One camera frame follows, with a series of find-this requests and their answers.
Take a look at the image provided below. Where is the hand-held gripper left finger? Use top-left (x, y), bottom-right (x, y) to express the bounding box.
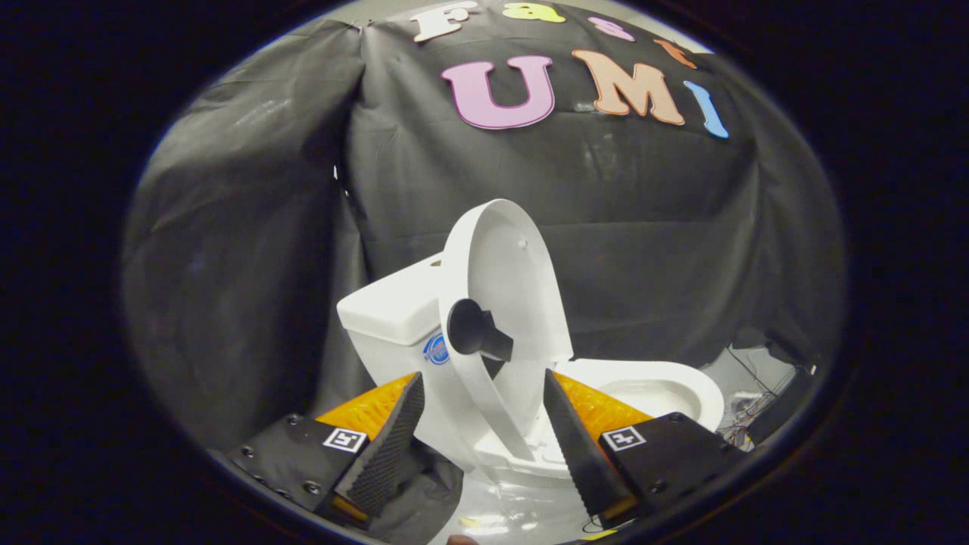
top-left (227, 371), bottom-right (426, 529)

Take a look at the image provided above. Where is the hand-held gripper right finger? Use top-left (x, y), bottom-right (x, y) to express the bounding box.
top-left (543, 369), bottom-right (750, 529)

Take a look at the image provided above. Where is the white toilet lid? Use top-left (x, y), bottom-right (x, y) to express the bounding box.
top-left (438, 199), bottom-right (574, 462)

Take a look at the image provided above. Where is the white toilet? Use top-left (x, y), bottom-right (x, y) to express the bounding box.
top-left (337, 254), bottom-right (725, 487)

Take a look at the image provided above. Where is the black round lid knob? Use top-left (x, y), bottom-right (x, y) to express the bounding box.
top-left (447, 298), bottom-right (514, 363)

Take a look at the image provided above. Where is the black backdrop cloth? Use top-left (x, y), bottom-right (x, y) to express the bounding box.
top-left (121, 0), bottom-right (847, 545)

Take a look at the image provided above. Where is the tangle of cables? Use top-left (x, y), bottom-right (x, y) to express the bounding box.
top-left (715, 344), bottom-right (805, 449)

